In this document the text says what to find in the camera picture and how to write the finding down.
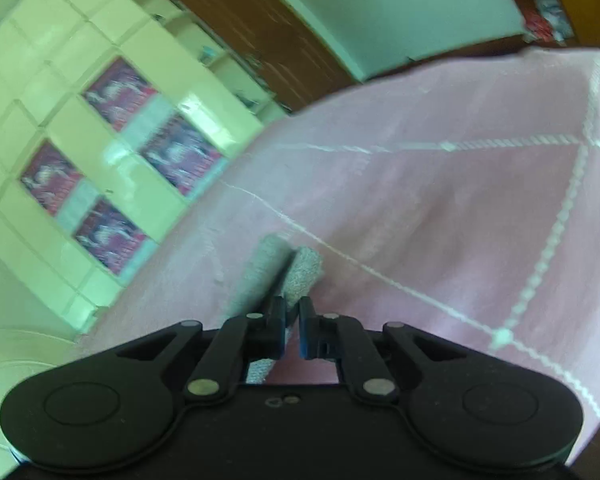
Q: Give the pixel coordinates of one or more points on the pink checked bedspread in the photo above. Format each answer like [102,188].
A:
[430,210]

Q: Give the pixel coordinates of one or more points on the brown wooden door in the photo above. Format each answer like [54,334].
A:
[260,15]

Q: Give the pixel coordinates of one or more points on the small teal container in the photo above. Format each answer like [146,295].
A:
[208,53]

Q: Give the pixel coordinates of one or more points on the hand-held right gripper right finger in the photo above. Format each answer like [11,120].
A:
[306,330]

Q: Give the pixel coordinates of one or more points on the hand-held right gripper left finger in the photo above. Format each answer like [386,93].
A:
[276,329]

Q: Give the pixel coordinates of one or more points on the white panelled door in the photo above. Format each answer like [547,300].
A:
[10,365]

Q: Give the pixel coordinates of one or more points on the red patterned cloth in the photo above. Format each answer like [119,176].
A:
[547,20]

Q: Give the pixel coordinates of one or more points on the grey pants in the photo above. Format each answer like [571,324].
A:
[304,275]

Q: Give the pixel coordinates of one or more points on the built-in wall shelf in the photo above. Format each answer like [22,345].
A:
[220,67]

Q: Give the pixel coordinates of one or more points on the red printed wall tile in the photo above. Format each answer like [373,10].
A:
[50,180]
[111,237]
[182,155]
[117,94]

